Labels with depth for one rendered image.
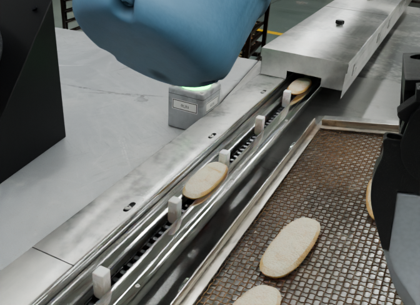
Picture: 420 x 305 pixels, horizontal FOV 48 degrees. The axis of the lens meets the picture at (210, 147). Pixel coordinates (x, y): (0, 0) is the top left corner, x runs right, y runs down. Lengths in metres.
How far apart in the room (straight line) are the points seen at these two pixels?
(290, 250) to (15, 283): 0.26
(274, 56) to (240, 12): 0.81
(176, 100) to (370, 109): 0.41
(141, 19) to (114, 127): 0.68
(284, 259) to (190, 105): 0.43
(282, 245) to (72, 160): 0.41
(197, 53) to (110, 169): 0.56
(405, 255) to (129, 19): 0.20
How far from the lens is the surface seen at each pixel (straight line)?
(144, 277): 0.49
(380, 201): 0.28
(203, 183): 0.63
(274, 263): 0.45
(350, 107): 1.02
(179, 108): 0.84
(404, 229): 0.29
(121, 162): 0.75
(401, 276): 0.31
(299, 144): 0.68
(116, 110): 0.92
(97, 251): 0.53
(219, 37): 0.19
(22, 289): 0.50
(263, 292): 0.42
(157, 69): 0.22
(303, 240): 0.47
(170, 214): 0.58
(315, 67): 0.98
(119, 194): 0.60
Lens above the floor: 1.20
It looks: 29 degrees down
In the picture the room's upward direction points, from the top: 4 degrees clockwise
